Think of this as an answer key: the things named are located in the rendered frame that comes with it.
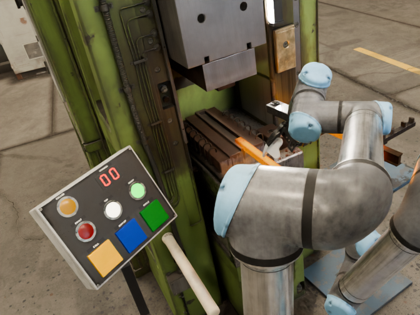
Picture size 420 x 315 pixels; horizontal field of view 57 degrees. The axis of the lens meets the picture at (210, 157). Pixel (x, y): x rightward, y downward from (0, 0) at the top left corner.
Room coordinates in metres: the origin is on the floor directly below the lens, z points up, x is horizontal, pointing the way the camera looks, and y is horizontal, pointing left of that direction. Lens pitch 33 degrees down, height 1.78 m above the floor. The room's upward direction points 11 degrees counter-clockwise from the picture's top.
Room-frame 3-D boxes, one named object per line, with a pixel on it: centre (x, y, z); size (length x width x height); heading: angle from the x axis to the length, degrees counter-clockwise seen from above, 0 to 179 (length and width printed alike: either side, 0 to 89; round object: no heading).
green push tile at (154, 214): (0.94, 0.21, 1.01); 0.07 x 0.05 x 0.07; 136
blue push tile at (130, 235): (0.86, 0.28, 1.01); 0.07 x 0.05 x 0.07; 136
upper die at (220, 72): (1.43, -0.05, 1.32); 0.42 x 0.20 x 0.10; 21
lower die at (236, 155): (1.43, -0.05, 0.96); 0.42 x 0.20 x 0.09; 21
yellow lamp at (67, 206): (0.85, 0.41, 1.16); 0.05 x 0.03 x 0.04; 111
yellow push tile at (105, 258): (0.79, 0.35, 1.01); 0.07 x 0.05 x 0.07; 136
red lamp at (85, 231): (0.82, 0.38, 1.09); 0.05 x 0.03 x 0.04; 111
